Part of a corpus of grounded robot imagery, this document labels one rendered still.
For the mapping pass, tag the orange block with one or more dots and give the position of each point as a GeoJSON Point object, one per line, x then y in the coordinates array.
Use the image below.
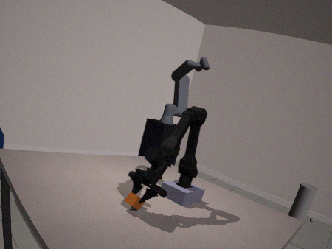
{"type": "Point", "coordinates": [133, 200]}

